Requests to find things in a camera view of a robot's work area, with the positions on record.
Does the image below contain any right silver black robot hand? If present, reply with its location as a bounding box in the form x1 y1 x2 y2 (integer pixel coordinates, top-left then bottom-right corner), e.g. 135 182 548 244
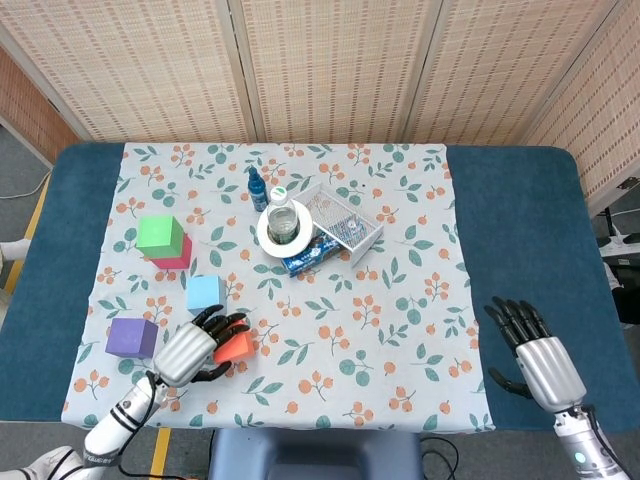
483 295 587 412

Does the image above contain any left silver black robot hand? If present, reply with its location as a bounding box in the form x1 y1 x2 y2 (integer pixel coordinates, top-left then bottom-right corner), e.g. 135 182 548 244
152 303 249 387

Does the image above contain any orange foam cube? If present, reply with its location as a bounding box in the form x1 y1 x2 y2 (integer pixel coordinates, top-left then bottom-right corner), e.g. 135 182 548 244
213 324 256 364

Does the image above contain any purple foam cube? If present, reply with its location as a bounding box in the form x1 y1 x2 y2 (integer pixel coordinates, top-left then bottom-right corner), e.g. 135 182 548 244
105 317 159 360

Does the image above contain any light blue foam cube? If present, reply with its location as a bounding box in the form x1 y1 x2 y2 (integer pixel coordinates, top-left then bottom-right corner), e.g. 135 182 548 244
186 274 228 317

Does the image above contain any green foam cube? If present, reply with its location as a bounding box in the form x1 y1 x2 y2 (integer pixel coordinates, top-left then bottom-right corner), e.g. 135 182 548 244
135 214 187 260

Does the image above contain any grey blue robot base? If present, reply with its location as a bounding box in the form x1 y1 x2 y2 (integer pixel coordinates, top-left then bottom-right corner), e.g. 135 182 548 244
207 428 425 480

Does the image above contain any pink foam cube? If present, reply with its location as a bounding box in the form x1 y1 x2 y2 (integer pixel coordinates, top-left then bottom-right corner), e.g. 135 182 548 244
149 233 194 271

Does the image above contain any black object on floor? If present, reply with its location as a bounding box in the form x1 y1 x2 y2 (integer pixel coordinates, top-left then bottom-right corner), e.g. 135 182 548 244
609 283 640 326

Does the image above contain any blue felt table cover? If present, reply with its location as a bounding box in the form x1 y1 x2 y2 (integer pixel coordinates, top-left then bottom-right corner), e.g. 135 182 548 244
0 142 640 434

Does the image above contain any floral patterned tablecloth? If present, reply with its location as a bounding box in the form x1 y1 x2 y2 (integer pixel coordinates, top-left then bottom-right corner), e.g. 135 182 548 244
60 142 497 432

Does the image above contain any blue tissue pack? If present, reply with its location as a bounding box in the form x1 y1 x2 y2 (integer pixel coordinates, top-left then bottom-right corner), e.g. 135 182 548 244
280 233 341 278

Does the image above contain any clear plastic water bottle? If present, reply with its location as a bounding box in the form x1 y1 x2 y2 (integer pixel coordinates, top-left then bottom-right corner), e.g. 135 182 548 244
266 185 301 246

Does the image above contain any white tape roll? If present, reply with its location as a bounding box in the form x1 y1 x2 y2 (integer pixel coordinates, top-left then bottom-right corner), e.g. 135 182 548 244
256 198 316 259

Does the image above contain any small blue spray bottle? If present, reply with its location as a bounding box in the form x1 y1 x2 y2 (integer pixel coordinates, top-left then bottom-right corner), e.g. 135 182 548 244
247 166 270 212

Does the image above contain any white rounded object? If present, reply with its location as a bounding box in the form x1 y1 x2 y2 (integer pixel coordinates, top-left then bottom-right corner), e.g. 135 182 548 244
0 238 31 262

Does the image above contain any white mesh tray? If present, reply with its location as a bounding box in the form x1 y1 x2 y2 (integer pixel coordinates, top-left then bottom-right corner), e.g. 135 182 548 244
291 180 385 269

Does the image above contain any beige woven screen panel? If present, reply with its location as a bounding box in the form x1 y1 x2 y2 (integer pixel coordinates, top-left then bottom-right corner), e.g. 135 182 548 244
0 0 251 144
404 0 631 146
229 0 444 145
519 0 640 211

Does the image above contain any brown woven screen panel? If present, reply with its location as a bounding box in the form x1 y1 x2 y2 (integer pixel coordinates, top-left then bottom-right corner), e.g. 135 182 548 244
0 44 81 166

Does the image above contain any black floor cable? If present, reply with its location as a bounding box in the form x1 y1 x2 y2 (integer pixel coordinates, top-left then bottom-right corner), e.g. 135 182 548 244
418 435 460 480

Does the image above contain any white floor cable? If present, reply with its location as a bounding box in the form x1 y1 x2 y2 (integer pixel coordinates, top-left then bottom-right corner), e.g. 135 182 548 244
0 169 54 200

